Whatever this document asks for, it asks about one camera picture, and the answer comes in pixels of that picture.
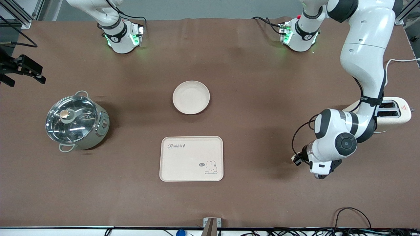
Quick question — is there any cream round plate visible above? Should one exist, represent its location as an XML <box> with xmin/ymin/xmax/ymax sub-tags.
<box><xmin>173</xmin><ymin>81</ymin><xmax>210</xmax><ymax>115</ymax></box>

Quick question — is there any glass pot lid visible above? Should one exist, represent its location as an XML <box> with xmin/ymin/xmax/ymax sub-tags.
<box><xmin>45</xmin><ymin>96</ymin><xmax>99</xmax><ymax>144</ymax></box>

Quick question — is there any cream two-slot toaster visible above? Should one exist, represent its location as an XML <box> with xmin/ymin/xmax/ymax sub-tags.
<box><xmin>343</xmin><ymin>97</ymin><xmax>412</xmax><ymax>133</ymax></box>

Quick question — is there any cream rabbit print tray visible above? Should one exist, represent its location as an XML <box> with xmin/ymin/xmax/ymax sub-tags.
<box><xmin>159</xmin><ymin>136</ymin><xmax>224</xmax><ymax>182</ymax></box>

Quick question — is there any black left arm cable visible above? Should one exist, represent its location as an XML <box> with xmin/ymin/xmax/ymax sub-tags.
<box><xmin>291</xmin><ymin>115</ymin><xmax>320</xmax><ymax>162</ymax></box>

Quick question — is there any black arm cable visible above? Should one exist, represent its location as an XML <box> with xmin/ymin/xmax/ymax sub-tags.
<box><xmin>291</xmin><ymin>115</ymin><xmax>320</xmax><ymax>162</ymax></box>
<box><xmin>0</xmin><ymin>16</ymin><xmax>37</xmax><ymax>48</ymax></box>

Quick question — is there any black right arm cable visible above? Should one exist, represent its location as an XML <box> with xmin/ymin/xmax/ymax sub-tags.
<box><xmin>0</xmin><ymin>16</ymin><xmax>37</xmax><ymax>48</ymax></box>

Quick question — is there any aluminium frame profile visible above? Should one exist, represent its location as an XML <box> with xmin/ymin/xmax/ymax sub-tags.
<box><xmin>0</xmin><ymin>0</ymin><xmax>45</xmax><ymax>29</ymax></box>
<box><xmin>395</xmin><ymin>0</ymin><xmax>414</xmax><ymax>25</ymax></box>

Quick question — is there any black looped cable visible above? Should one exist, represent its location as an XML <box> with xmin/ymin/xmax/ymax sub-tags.
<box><xmin>335</xmin><ymin>207</ymin><xmax>372</xmax><ymax>230</ymax></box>

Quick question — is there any black cable bundle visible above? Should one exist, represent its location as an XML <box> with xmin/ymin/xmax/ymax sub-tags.
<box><xmin>236</xmin><ymin>228</ymin><xmax>420</xmax><ymax>236</ymax></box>

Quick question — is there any steel pot with grey handles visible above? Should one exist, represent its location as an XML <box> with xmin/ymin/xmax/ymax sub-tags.
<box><xmin>45</xmin><ymin>91</ymin><xmax>110</xmax><ymax>153</ymax></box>

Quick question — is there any metal table edge bracket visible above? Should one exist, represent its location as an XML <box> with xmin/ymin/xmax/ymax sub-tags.
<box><xmin>203</xmin><ymin>217</ymin><xmax>221</xmax><ymax>236</ymax></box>

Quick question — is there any white toaster cable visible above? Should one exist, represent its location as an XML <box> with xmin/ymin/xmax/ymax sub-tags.
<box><xmin>385</xmin><ymin>58</ymin><xmax>420</xmax><ymax>87</ymax></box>

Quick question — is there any black base power cable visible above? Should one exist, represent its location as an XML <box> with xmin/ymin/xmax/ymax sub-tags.
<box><xmin>252</xmin><ymin>16</ymin><xmax>283</xmax><ymax>35</ymax></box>

